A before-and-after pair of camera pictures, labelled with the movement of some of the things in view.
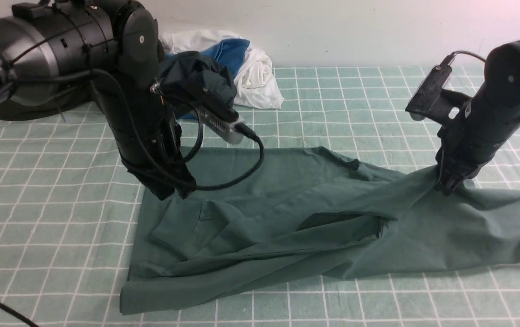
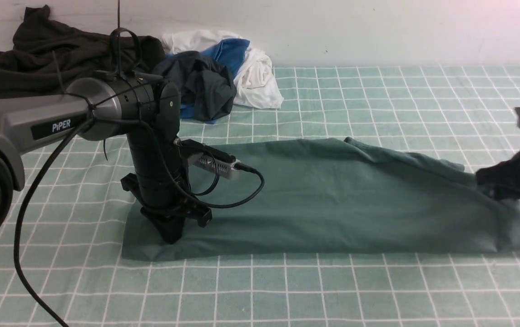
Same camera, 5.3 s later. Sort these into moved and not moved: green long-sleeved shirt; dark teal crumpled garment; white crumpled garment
Moved: green long-sleeved shirt
Not moved: white crumpled garment; dark teal crumpled garment
